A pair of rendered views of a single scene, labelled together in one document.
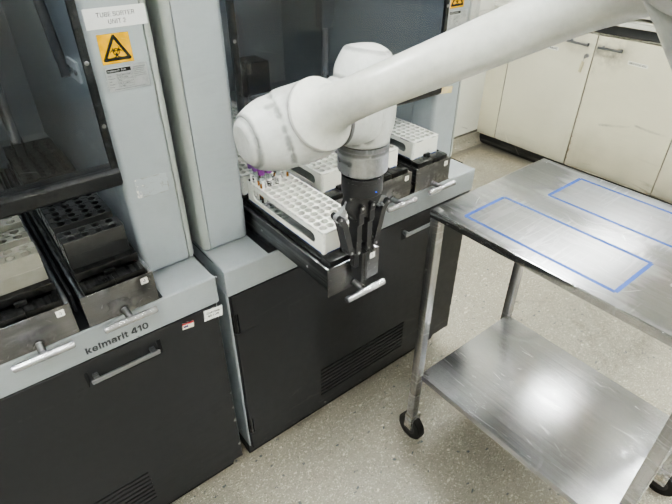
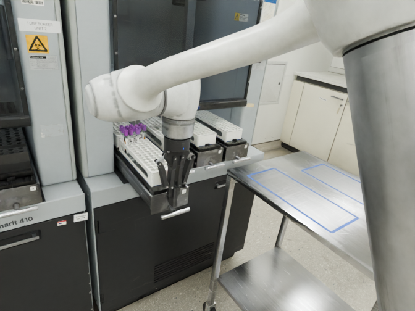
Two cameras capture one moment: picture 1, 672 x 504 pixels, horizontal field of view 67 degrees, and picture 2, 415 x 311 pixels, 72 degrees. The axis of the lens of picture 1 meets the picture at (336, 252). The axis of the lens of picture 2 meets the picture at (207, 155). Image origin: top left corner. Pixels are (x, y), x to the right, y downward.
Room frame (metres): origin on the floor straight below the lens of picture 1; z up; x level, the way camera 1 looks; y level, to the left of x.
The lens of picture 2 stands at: (0.07, -0.14, 1.30)
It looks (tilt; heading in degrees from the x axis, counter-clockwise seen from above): 25 degrees down; 0
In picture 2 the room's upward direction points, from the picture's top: 7 degrees clockwise
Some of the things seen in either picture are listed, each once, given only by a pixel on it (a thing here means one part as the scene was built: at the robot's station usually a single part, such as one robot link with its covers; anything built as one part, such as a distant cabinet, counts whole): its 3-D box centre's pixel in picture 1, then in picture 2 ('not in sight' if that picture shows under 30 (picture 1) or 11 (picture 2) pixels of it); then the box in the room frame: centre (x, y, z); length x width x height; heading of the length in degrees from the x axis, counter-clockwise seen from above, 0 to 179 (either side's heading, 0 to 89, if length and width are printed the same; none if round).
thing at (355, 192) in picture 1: (361, 194); (176, 150); (0.82, -0.05, 0.96); 0.08 x 0.07 x 0.09; 128
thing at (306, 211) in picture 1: (300, 210); (146, 159); (0.98, 0.08, 0.83); 0.30 x 0.10 x 0.06; 38
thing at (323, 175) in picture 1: (303, 160); (159, 133); (1.23, 0.09, 0.83); 0.30 x 0.10 x 0.06; 38
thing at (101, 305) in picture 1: (72, 225); (7, 152); (1.00, 0.61, 0.78); 0.73 x 0.14 x 0.09; 38
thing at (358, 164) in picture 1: (362, 156); (178, 126); (0.82, -0.05, 1.03); 0.09 x 0.09 x 0.06
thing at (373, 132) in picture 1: (359, 95); (176, 87); (0.81, -0.04, 1.14); 0.13 x 0.11 x 0.16; 133
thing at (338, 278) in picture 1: (269, 207); (132, 157); (1.08, 0.16, 0.78); 0.73 x 0.14 x 0.09; 38
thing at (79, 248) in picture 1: (96, 245); (8, 161); (0.81, 0.46, 0.85); 0.12 x 0.02 x 0.06; 129
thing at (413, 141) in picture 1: (388, 133); (215, 126); (1.42, -0.15, 0.83); 0.30 x 0.10 x 0.06; 38
